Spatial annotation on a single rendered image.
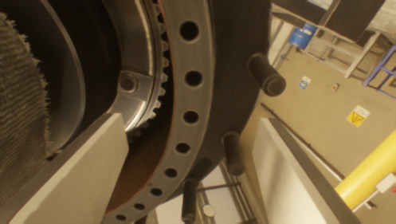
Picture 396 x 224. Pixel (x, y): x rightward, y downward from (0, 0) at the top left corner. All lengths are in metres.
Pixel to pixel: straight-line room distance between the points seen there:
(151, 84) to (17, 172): 0.14
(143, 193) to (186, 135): 0.08
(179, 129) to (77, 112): 0.10
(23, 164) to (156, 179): 0.10
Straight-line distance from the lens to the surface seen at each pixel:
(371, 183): 2.58
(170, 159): 0.18
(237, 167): 0.20
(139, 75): 0.24
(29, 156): 0.21
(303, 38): 6.40
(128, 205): 0.23
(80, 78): 0.19
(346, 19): 1.23
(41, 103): 0.19
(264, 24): 0.20
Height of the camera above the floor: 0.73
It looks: 28 degrees up
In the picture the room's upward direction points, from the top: 156 degrees counter-clockwise
